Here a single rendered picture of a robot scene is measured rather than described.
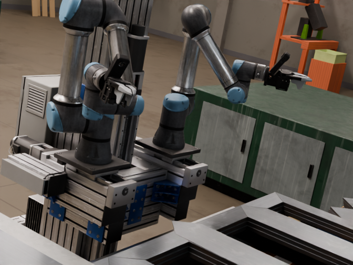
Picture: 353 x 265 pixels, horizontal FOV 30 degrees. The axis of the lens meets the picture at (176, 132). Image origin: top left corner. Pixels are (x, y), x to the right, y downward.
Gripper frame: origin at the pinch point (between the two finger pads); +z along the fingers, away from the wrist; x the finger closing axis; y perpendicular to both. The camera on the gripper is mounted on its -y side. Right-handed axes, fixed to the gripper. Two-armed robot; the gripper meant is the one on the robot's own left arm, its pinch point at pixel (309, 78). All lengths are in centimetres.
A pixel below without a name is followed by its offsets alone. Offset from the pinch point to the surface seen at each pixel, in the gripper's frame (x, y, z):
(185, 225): 68, 50, -35
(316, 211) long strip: 13, 58, 17
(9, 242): 155, 17, -68
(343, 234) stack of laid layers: 26, 59, 30
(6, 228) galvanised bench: 144, 21, -75
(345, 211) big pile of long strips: -2, 61, 32
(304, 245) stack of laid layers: 53, 54, 13
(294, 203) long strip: 9, 58, 7
